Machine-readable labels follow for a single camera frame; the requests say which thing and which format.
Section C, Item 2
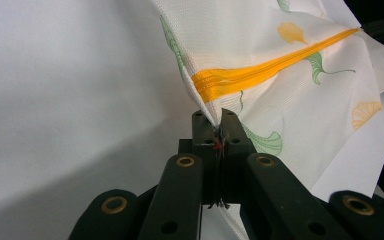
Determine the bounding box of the white table mat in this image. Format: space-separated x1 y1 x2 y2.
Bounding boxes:
0 0 384 240

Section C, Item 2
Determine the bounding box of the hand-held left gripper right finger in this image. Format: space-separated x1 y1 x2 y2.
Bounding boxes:
219 107 258 205

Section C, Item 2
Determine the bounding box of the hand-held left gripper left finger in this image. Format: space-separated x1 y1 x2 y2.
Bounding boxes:
178 110 222 206

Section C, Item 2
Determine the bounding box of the white leaf-print laundry bag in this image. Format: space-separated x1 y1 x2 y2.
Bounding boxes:
148 0 384 240

